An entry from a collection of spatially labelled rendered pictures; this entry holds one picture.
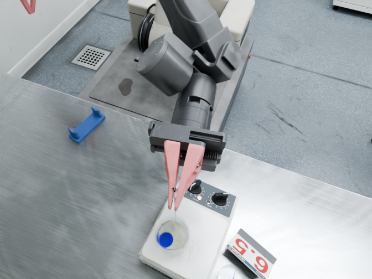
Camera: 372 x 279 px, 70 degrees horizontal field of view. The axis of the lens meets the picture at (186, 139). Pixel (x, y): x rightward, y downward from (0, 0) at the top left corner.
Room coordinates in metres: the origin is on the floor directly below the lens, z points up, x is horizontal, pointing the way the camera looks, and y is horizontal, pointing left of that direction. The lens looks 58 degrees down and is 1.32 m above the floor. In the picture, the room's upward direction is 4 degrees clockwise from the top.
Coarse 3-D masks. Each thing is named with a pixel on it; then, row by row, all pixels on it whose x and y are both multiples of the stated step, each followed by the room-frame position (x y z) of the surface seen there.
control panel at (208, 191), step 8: (200, 184) 0.23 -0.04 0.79; (208, 184) 0.23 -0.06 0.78; (208, 192) 0.21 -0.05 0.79; (216, 192) 0.21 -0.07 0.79; (224, 192) 0.22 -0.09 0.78; (192, 200) 0.18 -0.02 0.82; (200, 200) 0.18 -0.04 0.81; (232, 200) 0.20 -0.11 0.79; (208, 208) 0.17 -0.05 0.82; (216, 208) 0.17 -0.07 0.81; (224, 208) 0.17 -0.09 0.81
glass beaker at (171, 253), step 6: (168, 216) 0.12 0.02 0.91; (180, 216) 0.12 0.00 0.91; (162, 222) 0.11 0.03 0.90; (180, 222) 0.12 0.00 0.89; (186, 222) 0.11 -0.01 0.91; (156, 228) 0.10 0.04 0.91; (186, 228) 0.11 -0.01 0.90; (156, 234) 0.09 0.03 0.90; (156, 240) 0.08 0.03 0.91; (186, 240) 0.10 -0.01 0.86; (162, 246) 0.08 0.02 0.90; (186, 246) 0.08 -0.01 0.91; (162, 252) 0.08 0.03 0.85; (168, 252) 0.07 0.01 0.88; (174, 252) 0.07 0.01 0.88; (180, 252) 0.08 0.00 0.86
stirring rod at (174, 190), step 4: (172, 188) 0.11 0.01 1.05; (176, 188) 0.11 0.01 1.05; (172, 192) 0.11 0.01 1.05; (176, 192) 0.11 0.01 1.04; (172, 196) 0.11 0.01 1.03; (176, 196) 0.11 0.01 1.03; (172, 200) 0.11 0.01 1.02; (172, 204) 0.11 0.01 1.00; (172, 208) 0.11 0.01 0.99; (172, 212) 0.11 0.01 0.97; (172, 216) 0.11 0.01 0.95; (172, 220) 0.11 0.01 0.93; (172, 224) 0.11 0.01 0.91; (172, 228) 0.11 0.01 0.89
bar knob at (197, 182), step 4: (196, 180) 0.23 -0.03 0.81; (200, 180) 0.23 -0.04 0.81; (192, 184) 0.21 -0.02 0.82; (196, 184) 0.22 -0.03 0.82; (188, 188) 0.21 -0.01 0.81; (192, 188) 0.21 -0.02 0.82; (196, 188) 0.21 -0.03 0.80; (200, 188) 0.22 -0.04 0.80; (192, 192) 0.20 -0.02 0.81; (196, 192) 0.20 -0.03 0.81; (200, 192) 0.21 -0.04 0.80
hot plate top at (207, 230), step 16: (192, 208) 0.16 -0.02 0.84; (192, 224) 0.13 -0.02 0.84; (208, 224) 0.13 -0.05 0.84; (224, 224) 0.13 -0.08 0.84; (192, 240) 0.10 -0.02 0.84; (208, 240) 0.10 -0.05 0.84; (144, 256) 0.07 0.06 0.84; (160, 256) 0.07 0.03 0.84; (176, 256) 0.07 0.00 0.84; (192, 256) 0.08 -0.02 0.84; (208, 256) 0.08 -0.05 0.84; (176, 272) 0.05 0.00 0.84; (192, 272) 0.05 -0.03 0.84; (208, 272) 0.05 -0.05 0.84
